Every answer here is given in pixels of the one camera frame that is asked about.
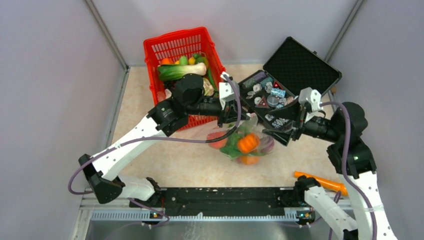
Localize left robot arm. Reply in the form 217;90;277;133
78;72;249;207

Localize clear zip top bag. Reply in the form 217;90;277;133
190;113;275;165

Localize peach fruit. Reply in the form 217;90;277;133
206;130;229;150

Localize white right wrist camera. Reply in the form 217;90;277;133
297;87;324;123

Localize green white bok choy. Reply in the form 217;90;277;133
157;62;207;82

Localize pink purple onion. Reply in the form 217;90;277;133
258;135;275;155

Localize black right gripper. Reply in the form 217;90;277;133
261;94;340;145

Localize orange handled tool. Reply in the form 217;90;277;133
293;171;349;196

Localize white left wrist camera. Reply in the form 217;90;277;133
218;71;238;109

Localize black poker chip case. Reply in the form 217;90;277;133
239;36;342;130

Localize red triangle dealer card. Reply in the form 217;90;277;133
254;96;270;109

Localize green lettuce head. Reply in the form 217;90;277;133
219;127;265;160

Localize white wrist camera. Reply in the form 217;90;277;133
218;71;238;109
297;87;324;123

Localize clear round dealer button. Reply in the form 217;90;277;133
266;95;280;108

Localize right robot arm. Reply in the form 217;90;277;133
270;100;396;240

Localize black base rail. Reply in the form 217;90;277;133
141;187;314;217

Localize orange mini pumpkin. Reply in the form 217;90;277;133
237;133;261;154

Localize white cauliflower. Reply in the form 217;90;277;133
202;77;215;97

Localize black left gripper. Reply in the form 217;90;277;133
186;95;250;128

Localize red plastic basket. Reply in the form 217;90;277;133
143;27;230;136

